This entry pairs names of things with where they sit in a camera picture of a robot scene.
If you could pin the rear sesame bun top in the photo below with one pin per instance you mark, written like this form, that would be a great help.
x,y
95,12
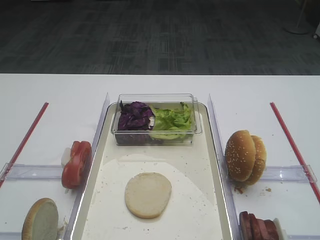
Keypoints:
x,y
260,161

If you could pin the clear pusher track meat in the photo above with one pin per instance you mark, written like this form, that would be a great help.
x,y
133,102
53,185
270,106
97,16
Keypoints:
x,y
300,237

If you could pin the front sesame bun top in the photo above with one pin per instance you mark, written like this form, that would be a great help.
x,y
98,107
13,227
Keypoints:
x,y
240,155

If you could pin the clear pusher track sesame buns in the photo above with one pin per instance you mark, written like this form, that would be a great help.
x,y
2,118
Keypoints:
x,y
293,174

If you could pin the white floor stand base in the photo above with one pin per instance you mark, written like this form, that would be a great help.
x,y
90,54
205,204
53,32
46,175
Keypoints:
x,y
296,28

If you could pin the upright bun half left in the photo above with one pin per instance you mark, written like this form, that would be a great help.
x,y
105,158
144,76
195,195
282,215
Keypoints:
x,y
41,221

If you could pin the white pusher block tomato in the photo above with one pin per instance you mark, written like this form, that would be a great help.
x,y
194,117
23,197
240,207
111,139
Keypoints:
x,y
66,156

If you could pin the clear pusher track tomato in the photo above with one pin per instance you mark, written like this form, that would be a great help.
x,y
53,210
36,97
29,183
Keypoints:
x,y
19,172

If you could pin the silver metal tray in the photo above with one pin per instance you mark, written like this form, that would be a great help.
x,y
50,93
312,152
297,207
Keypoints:
x,y
196,209

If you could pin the right clear long divider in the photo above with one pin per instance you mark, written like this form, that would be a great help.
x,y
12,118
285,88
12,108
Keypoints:
x,y
234,229

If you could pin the sliced meat patty stack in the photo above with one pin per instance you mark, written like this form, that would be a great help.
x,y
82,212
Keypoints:
x,y
253,228

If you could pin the rear red tomato slice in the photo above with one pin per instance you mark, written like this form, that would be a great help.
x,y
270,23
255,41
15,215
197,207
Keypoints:
x,y
81,150

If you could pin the bottom bun on tray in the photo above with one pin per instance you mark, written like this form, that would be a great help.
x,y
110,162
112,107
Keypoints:
x,y
147,194

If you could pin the sesame bun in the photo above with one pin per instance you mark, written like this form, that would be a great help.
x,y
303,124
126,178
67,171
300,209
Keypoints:
x,y
240,155
260,161

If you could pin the clear plastic salad box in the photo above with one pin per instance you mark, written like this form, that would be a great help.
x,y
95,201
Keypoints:
x,y
162,101

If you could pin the right red rail strip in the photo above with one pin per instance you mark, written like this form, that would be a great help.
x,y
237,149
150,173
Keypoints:
x,y
292,145

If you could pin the purple cabbage leaves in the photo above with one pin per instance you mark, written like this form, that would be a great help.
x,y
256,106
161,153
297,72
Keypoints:
x,y
134,117

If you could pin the left red rail strip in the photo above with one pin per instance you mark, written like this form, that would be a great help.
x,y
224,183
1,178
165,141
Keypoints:
x,y
27,137

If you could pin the green lettuce pile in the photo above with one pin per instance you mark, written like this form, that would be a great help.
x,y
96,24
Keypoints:
x,y
176,120

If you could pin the red rail strip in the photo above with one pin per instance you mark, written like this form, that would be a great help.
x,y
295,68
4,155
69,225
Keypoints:
x,y
27,137
292,145

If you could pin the white pusher block meat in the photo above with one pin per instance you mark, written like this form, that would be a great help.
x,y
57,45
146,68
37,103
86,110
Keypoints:
x,y
279,229

